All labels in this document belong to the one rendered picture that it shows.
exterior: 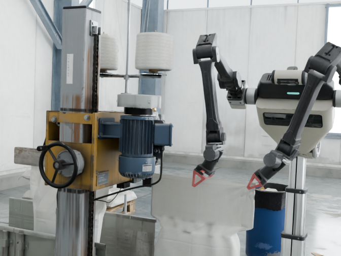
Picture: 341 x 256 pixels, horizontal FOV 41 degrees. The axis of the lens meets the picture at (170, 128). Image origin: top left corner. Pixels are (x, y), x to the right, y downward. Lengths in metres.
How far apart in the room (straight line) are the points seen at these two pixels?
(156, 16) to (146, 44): 9.04
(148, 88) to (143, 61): 8.93
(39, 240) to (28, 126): 5.43
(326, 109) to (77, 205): 1.26
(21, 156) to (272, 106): 1.38
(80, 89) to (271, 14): 8.73
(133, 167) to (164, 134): 0.18
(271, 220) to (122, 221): 1.89
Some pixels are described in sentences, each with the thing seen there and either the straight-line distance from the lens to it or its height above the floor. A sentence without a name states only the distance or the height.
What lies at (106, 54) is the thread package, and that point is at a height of 1.59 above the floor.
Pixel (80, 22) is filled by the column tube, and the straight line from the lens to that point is 1.91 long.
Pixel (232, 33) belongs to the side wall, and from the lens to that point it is 10.54.
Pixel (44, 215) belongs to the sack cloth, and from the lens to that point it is 2.50.
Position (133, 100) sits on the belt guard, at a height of 1.39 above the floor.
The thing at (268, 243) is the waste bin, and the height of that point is 0.18.
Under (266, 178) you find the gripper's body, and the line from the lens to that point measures 2.03.
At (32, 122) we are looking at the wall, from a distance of 7.80.
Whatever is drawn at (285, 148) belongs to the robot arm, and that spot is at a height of 1.22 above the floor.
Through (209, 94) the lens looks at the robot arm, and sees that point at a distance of 2.03.
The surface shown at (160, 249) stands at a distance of 2.20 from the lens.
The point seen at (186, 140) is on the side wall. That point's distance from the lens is 10.76.
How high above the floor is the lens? 1.39
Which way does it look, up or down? 3 degrees down
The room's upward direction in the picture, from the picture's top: 2 degrees clockwise
